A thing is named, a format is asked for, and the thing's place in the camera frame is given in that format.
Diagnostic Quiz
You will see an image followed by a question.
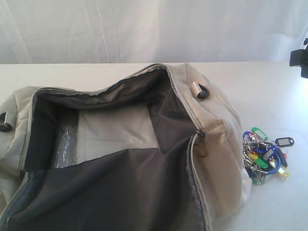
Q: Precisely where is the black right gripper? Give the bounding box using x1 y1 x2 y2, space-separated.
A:
289 49 308 78

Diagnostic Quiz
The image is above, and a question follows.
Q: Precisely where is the colourful key tag bunch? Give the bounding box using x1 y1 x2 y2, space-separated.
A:
243 127 295 185

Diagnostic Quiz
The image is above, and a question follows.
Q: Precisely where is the cream fabric duffel bag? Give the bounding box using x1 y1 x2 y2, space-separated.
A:
0 64 252 231

